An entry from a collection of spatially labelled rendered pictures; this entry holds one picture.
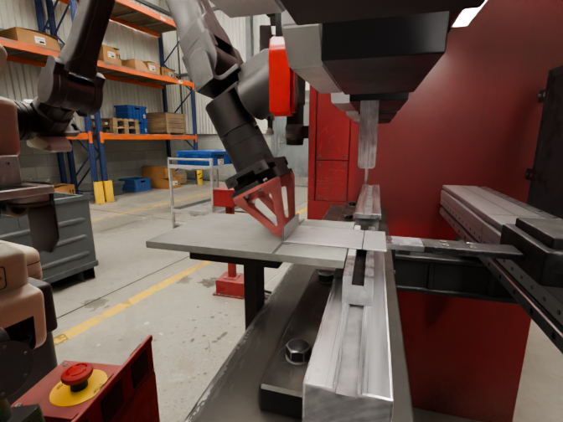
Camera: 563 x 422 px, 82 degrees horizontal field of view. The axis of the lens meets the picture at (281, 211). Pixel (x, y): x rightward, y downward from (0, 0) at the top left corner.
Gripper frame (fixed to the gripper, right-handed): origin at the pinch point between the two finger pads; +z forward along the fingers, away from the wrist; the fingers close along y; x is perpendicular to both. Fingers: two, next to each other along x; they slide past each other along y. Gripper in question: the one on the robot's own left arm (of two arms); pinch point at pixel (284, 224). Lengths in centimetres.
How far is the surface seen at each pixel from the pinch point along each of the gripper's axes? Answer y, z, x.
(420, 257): 42, 26, -14
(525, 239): -1.5, 12.6, -26.2
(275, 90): -16.2, -12.3, -10.6
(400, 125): 85, -7, -25
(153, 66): 591, -368, 333
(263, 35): 95, -66, 7
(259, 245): -6.4, 0.5, 1.9
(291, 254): -8.2, 2.7, -2.3
